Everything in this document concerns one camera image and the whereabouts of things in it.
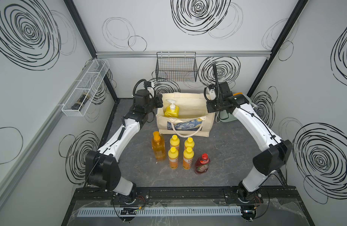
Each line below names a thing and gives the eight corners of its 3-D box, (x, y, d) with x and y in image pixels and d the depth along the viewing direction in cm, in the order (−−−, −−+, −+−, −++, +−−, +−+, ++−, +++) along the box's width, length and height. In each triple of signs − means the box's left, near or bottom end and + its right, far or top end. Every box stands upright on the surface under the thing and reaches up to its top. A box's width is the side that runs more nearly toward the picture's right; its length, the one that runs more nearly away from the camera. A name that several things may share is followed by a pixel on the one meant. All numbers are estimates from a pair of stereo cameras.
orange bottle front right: (182, 170, 84) (184, 155, 67) (182, 163, 87) (184, 147, 70) (190, 170, 84) (194, 155, 67) (190, 163, 87) (193, 147, 70)
